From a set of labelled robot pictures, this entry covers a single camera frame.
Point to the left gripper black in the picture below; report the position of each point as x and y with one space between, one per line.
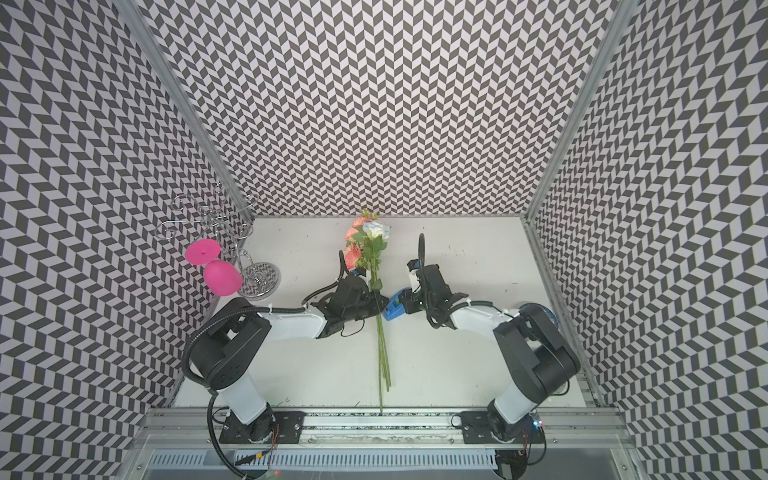
375 297

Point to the pink wine glass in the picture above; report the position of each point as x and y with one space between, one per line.
221 277

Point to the blue tape dispenser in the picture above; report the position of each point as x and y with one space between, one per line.
395 307

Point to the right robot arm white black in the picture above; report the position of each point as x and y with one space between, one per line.
539 359

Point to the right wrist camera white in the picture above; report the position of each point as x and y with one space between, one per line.
413 267

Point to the artificial rose bouquet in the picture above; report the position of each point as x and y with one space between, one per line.
365 242

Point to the aluminium mounting rail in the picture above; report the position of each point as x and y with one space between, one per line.
351 440

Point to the wire glass rack stand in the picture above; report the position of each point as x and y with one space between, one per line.
194 219

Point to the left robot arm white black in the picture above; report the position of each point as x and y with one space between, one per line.
219 354

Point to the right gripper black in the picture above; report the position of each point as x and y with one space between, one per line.
408 301

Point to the blue patterned bowl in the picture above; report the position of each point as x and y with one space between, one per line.
531 307

